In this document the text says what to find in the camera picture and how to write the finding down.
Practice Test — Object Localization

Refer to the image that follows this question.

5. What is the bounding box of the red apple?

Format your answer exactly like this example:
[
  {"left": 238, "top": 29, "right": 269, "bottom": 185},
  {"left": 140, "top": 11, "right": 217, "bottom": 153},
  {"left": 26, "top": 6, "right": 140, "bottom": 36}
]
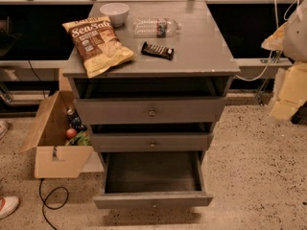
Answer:
[{"left": 66, "top": 128, "right": 77, "bottom": 140}]

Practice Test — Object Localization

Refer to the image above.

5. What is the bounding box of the white shoe left edge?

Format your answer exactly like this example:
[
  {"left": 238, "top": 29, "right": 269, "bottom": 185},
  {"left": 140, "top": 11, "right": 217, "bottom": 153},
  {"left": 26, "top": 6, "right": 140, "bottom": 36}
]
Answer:
[{"left": 0, "top": 120, "right": 9, "bottom": 140}]

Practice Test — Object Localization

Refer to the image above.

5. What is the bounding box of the sea salt chips bag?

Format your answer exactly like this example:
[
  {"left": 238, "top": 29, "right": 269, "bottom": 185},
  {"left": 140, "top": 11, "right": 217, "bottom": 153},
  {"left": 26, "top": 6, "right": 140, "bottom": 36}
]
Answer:
[{"left": 62, "top": 16, "right": 134, "bottom": 79}]

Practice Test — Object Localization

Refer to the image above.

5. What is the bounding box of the grey bottom drawer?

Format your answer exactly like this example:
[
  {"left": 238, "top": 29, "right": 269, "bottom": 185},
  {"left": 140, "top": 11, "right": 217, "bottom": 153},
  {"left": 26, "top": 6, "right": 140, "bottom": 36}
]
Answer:
[{"left": 93, "top": 151, "right": 213, "bottom": 209}]

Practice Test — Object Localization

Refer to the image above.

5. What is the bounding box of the open cardboard box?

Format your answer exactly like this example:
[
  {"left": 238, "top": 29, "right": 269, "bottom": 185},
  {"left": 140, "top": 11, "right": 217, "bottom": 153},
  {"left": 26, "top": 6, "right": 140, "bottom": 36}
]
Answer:
[{"left": 19, "top": 91, "right": 101, "bottom": 178}]

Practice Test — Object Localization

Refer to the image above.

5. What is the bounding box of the white bowl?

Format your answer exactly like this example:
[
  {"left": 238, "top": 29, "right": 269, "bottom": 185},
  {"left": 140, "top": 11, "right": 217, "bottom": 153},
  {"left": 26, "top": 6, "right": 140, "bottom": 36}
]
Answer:
[{"left": 100, "top": 3, "right": 130, "bottom": 27}]

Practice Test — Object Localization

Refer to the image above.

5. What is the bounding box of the clear plastic water bottle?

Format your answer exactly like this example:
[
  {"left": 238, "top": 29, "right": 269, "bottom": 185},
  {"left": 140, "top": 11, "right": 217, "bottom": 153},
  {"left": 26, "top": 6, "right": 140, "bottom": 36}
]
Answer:
[{"left": 132, "top": 17, "right": 181, "bottom": 38}]

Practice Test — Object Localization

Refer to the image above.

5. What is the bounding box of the metal railing frame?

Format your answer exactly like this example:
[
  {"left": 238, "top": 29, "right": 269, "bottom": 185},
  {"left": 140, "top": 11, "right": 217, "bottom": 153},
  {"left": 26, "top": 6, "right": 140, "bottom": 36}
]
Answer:
[{"left": 0, "top": 0, "right": 307, "bottom": 107}]

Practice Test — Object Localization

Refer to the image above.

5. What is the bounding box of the dark candy bar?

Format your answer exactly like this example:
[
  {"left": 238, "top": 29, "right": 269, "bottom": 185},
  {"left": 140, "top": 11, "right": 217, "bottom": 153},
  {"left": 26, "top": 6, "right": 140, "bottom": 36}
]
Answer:
[{"left": 141, "top": 42, "right": 175, "bottom": 60}]

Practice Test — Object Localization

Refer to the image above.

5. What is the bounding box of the dark soda can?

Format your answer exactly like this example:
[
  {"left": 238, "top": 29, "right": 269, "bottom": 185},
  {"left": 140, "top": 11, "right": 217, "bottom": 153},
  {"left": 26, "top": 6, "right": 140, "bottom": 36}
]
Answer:
[{"left": 66, "top": 108, "right": 83, "bottom": 129}]

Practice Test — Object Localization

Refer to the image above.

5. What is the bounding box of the white sneaker lower left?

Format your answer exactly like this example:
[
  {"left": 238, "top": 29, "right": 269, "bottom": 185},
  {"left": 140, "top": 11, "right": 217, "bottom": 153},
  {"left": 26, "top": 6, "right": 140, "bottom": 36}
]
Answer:
[{"left": 0, "top": 196, "right": 20, "bottom": 219}]

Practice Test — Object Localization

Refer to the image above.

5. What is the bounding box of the black floor cable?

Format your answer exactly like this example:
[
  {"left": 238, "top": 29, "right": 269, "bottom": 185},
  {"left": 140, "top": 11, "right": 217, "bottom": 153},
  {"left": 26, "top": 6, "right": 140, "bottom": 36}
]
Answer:
[{"left": 38, "top": 178, "right": 70, "bottom": 230}]

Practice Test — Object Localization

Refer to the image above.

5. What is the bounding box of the grey top drawer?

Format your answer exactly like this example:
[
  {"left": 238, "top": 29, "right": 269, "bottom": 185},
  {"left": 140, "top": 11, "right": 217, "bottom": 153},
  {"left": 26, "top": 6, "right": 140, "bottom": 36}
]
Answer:
[{"left": 75, "top": 98, "right": 224, "bottom": 125}]

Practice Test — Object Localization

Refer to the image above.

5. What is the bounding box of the white hanging cable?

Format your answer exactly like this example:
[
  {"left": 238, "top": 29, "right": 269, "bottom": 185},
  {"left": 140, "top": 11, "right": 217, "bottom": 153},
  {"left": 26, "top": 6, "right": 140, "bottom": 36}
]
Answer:
[{"left": 235, "top": 0, "right": 301, "bottom": 82}]

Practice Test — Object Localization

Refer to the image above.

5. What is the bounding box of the green snack bag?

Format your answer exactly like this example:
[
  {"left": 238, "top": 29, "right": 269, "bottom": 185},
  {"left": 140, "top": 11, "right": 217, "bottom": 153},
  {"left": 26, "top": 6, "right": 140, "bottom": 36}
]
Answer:
[{"left": 66, "top": 131, "right": 91, "bottom": 146}]

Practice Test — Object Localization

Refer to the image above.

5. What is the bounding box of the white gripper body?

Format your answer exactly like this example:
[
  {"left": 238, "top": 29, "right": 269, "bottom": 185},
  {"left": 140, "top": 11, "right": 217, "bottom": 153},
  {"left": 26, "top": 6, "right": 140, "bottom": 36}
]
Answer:
[{"left": 283, "top": 0, "right": 307, "bottom": 62}]

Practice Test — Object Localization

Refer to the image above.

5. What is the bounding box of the grey drawer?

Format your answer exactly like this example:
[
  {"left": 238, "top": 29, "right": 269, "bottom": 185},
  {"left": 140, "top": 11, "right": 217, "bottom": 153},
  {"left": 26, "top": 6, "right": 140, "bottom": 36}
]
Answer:
[
  {"left": 90, "top": 132, "right": 213, "bottom": 152},
  {"left": 75, "top": 98, "right": 224, "bottom": 125},
  {"left": 93, "top": 151, "right": 213, "bottom": 209}
]

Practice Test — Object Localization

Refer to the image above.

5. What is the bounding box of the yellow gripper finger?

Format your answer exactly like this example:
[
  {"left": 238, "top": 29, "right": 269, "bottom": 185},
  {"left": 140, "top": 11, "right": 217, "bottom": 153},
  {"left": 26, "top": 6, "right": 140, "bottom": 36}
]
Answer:
[
  {"left": 269, "top": 62, "right": 307, "bottom": 121},
  {"left": 261, "top": 22, "right": 288, "bottom": 51}
]

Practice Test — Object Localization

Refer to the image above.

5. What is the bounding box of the grey middle drawer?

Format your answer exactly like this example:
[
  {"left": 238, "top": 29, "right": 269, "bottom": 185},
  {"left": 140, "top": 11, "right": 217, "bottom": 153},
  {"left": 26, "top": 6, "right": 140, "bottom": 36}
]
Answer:
[{"left": 90, "top": 132, "right": 213, "bottom": 152}]

